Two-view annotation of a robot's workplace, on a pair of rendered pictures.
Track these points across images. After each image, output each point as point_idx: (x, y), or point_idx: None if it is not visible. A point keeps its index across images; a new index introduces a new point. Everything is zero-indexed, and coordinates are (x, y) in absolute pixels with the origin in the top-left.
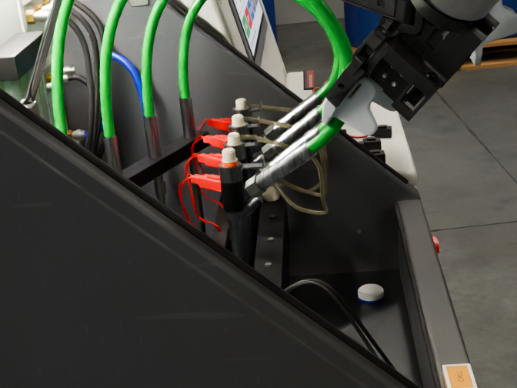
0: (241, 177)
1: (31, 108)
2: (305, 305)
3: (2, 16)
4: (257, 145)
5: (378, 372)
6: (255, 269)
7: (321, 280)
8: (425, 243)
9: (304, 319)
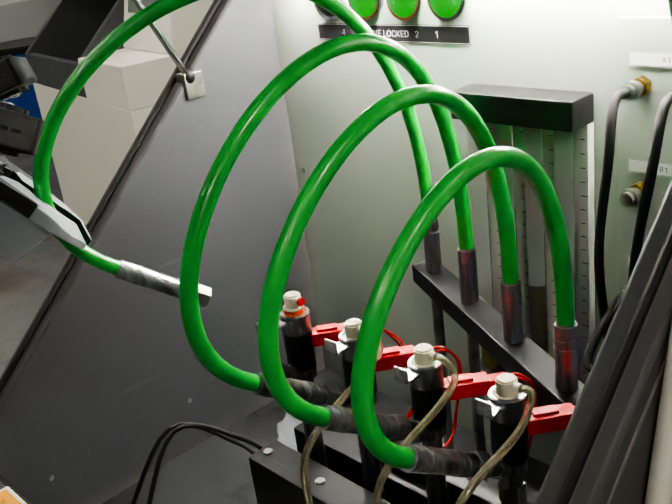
0: (282, 330)
1: (175, 75)
2: (60, 297)
3: (556, 58)
4: (329, 352)
5: (12, 357)
6: (326, 469)
7: (171, 430)
8: None
9: (50, 291)
